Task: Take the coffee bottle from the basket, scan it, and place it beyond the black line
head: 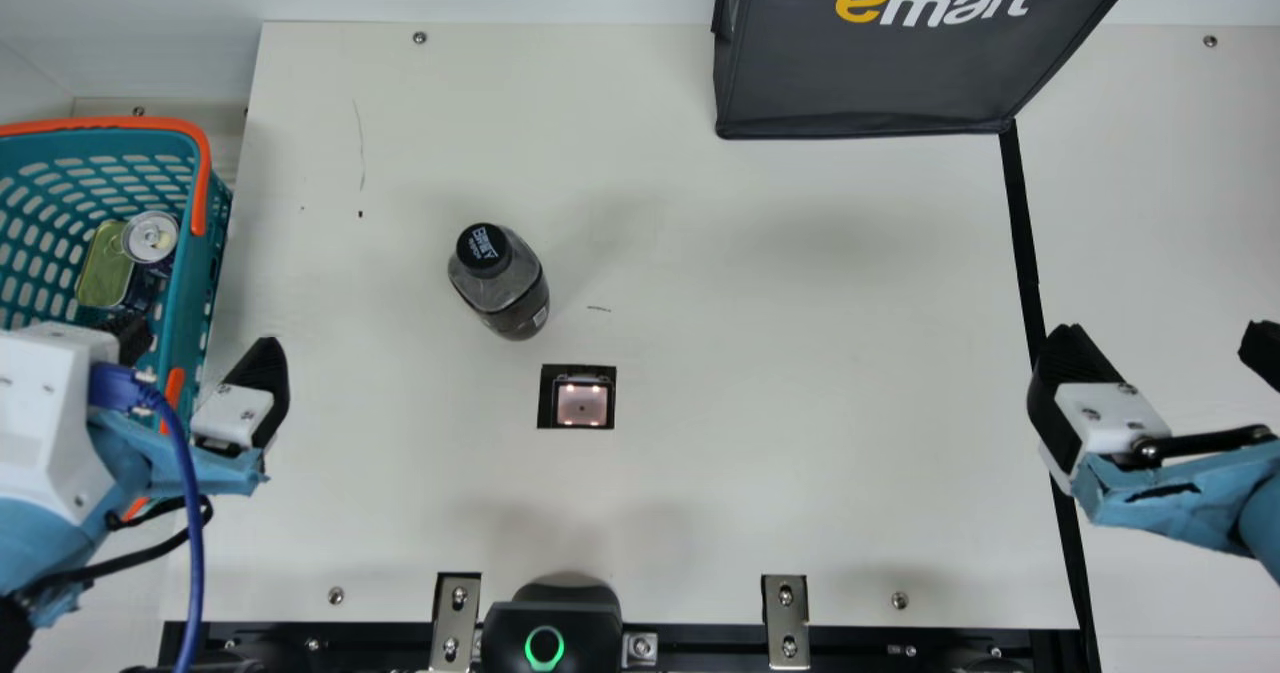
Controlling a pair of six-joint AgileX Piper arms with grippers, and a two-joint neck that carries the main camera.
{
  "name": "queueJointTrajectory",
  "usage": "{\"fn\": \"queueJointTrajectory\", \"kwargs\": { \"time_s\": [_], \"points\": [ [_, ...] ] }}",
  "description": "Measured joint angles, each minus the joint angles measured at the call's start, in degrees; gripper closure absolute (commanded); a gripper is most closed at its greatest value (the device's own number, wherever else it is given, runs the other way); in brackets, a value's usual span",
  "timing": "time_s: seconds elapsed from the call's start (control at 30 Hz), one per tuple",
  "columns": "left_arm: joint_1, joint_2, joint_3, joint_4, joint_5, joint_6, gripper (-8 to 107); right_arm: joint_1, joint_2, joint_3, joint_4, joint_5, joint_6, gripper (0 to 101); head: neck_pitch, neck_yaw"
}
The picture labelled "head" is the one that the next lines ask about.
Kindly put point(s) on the black device with green light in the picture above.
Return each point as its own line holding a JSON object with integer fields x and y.
{"x": 520, "y": 618}

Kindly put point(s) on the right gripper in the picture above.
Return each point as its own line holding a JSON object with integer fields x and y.
{"x": 1180, "y": 498}

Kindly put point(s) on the rectangular tin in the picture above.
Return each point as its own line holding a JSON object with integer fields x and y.
{"x": 103, "y": 271}

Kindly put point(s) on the black strip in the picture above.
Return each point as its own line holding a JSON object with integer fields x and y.
{"x": 1020, "y": 243}

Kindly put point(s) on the small square scanner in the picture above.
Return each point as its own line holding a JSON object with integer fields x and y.
{"x": 582, "y": 400}

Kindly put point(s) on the dark coffee bottle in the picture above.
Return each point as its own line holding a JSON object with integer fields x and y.
{"x": 505, "y": 298}

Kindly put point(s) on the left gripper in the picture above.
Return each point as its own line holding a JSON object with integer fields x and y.
{"x": 215, "y": 471}

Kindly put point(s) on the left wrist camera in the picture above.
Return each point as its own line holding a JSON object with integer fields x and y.
{"x": 45, "y": 423}

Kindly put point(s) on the can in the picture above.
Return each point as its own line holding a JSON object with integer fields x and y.
{"x": 152, "y": 237}

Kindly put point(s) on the teal shopping basket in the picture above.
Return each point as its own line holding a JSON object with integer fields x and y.
{"x": 60, "y": 168}

